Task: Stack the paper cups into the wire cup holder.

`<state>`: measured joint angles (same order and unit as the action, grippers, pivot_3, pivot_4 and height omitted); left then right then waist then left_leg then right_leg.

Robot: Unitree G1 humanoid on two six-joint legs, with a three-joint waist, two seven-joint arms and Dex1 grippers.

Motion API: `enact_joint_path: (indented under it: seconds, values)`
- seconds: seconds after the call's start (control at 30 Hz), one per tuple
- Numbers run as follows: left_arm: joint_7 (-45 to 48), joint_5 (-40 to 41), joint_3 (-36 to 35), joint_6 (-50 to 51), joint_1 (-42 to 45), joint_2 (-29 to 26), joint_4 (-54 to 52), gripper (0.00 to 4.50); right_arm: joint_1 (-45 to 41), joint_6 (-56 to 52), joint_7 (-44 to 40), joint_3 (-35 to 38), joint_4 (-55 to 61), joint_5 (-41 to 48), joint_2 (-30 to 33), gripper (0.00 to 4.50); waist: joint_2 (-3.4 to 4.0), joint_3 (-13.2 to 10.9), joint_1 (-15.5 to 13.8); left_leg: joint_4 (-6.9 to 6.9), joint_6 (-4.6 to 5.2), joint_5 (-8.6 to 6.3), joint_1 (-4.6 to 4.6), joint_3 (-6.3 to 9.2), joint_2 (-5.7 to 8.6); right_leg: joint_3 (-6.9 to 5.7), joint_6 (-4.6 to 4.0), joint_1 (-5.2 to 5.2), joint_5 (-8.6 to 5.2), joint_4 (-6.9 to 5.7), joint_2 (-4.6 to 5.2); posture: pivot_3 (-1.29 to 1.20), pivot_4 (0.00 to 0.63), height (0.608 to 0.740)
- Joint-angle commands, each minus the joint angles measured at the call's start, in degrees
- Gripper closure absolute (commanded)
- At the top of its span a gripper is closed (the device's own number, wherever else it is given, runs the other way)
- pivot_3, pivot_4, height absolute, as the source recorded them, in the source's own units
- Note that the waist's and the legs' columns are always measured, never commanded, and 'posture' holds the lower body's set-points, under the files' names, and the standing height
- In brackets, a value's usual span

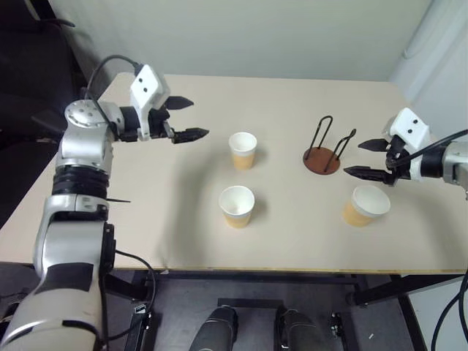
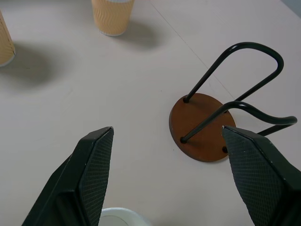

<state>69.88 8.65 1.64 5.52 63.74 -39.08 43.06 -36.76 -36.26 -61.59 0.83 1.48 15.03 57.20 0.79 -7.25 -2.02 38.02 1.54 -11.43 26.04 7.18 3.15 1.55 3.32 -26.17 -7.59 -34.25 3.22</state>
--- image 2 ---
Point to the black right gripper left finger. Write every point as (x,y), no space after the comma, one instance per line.
(89,169)

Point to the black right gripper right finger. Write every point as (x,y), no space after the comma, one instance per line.
(256,169)

